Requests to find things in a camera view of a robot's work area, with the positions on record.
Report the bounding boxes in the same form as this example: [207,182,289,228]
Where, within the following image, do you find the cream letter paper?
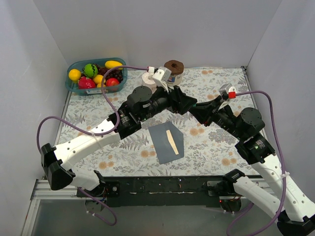
[166,130,179,155]

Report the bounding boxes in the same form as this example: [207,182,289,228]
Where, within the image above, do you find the grey envelope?
[149,121,184,164]

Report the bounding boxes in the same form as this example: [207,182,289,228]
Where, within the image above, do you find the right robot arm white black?
[189,97,315,236]

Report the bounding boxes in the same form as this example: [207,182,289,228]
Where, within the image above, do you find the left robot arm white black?
[40,86,197,197]

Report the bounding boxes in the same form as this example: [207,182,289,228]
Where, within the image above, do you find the white toilet paper roll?
[142,72,157,93]

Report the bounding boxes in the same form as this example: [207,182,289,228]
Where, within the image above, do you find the brown toilet paper roll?
[164,60,184,86]

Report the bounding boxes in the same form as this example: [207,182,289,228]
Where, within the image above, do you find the red apple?
[106,77,120,87]

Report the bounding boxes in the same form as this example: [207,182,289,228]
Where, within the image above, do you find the floral table mat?
[56,68,256,177]

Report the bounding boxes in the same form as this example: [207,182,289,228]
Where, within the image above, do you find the dark purple grapes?
[95,64,123,82]

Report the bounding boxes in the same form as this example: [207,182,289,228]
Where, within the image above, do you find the small yellow fruit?
[96,84,106,88]

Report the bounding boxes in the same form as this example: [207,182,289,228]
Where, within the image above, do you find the yellow mango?
[104,60,123,69]

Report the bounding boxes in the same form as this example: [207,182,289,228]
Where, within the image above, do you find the yellow lemon centre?
[93,74,106,86]

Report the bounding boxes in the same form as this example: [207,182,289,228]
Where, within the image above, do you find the yellow lemon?
[93,74,106,86]
[68,69,82,83]

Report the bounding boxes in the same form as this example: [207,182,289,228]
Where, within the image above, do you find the green watermelon ball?
[83,63,98,78]

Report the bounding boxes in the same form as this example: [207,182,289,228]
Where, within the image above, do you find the pink dragon fruit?
[77,76,96,89]

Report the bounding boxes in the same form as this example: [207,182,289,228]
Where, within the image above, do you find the teal plastic fruit basket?
[65,58,127,95]

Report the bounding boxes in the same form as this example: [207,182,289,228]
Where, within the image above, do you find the yellow lemon left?
[68,69,82,83]

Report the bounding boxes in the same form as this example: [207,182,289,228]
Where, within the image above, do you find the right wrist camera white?
[219,83,236,109]

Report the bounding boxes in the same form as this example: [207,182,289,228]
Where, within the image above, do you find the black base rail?
[76,172,253,208]

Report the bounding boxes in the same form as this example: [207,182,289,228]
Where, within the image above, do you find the aluminium frame rail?
[21,178,308,236]

